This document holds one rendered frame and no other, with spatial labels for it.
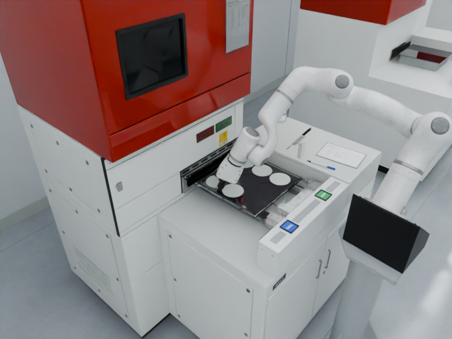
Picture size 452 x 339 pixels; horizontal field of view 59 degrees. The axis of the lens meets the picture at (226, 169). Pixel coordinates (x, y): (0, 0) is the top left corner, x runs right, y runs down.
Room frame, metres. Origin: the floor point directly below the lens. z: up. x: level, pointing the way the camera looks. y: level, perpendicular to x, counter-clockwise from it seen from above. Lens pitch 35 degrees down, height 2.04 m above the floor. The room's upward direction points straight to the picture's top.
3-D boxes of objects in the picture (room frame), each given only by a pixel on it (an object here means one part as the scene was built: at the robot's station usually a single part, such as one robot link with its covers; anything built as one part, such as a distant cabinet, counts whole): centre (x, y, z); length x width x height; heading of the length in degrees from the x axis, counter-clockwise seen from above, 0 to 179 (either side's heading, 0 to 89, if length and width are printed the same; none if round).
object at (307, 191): (1.37, -0.32, 0.87); 0.36 x 0.08 x 0.03; 139
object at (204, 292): (1.53, -0.24, 0.41); 0.97 x 0.64 x 0.82; 139
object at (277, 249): (1.25, -0.34, 0.89); 0.55 x 0.09 x 0.14; 139
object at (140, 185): (1.54, 0.19, 1.02); 0.82 x 0.03 x 0.40; 139
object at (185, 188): (1.66, 0.06, 0.89); 0.44 x 0.02 x 0.10; 139
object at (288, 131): (1.76, -0.44, 0.89); 0.62 x 0.35 x 0.14; 49
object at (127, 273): (1.77, 0.44, 0.41); 0.82 x 0.71 x 0.82; 139
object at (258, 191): (1.54, -0.11, 0.90); 0.34 x 0.34 x 0.01; 49
